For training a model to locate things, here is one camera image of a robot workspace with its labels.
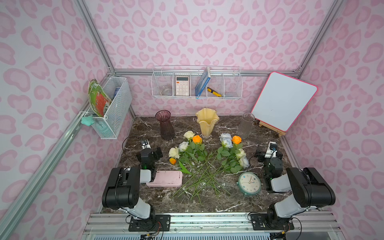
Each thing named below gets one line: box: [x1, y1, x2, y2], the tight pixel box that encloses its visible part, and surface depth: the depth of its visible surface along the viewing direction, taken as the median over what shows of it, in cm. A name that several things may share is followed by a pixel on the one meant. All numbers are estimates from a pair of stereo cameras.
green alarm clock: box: [236, 171, 262, 196], surface depth 85 cm
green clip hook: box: [81, 115, 95, 127], surface depth 64 cm
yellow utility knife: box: [207, 87, 223, 97], surface depth 100 cm
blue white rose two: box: [216, 133, 233, 161], surface depth 97 cm
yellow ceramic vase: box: [195, 108, 220, 137], surface depth 96 cm
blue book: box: [195, 66, 211, 99], surface depth 90 cm
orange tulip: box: [169, 158, 177, 165], surface depth 95 cm
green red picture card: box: [88, 78, 112, 117], surface depth 75 cm
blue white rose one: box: [178, 141, 208, 181], surface depth 99 cm
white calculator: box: [175, 76, 190, 96], surface depth 97 cm
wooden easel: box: [258, 121, 287, 137], surface depth 109 cm
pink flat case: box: [146, 170, 183, 188], surface depth 87 cm
